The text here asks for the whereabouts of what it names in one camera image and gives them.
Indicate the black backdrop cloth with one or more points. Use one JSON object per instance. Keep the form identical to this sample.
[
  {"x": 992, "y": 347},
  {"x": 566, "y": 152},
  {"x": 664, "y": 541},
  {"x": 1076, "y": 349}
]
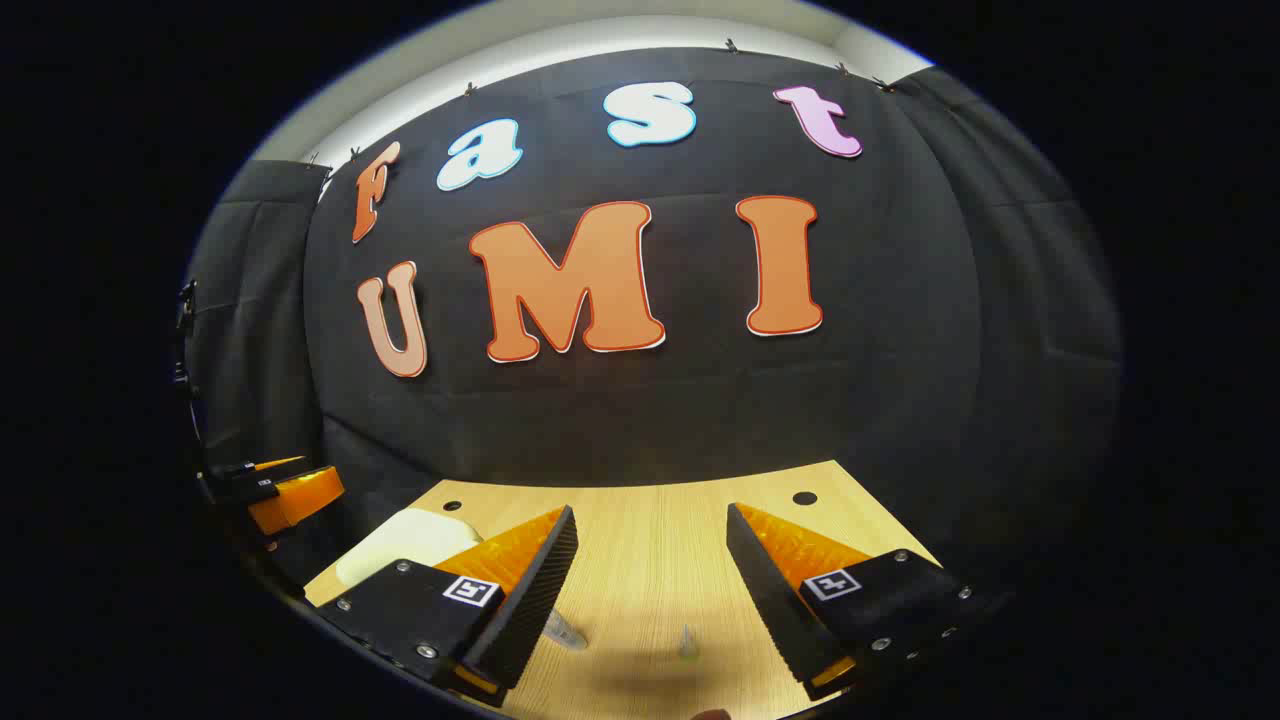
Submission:
[{"x": 700, "y": 400}]

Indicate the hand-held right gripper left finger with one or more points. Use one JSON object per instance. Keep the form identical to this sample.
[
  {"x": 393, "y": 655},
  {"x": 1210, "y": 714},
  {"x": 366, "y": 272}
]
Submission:
[{"x": 530, "y": 600}]

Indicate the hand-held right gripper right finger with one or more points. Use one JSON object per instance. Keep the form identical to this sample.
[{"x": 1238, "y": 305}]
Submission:
[{"x": 775, "y": 610}]

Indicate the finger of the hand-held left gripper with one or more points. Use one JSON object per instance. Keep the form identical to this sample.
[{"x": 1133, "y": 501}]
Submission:
[
  {"x": 235, "y": 478},
  {"x": 300, "y": 497}
]

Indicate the clear tube with green cap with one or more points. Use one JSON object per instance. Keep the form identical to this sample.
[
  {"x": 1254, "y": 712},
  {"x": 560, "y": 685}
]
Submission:
[{"x": 566, "y": 630}]

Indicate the pale yellow suitcase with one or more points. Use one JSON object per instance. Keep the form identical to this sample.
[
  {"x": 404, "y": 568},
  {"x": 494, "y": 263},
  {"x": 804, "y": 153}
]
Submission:
[{"x": 400, "y": 545}]

